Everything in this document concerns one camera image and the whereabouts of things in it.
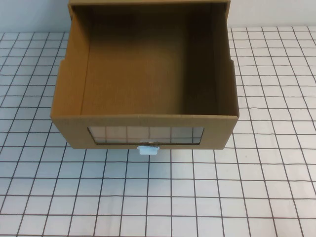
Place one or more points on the brown cardboard drawer with window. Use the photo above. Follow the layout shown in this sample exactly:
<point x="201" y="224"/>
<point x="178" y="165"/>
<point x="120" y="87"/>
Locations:
<point x="138" y="81"/>

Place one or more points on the brown cardboard shoe box shell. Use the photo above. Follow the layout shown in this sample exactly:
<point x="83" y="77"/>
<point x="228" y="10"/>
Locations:
<point x="148" y="1"/>

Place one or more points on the white grid pattern tablecloth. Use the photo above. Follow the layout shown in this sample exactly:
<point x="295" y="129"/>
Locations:
<point x="158" y="197"/>

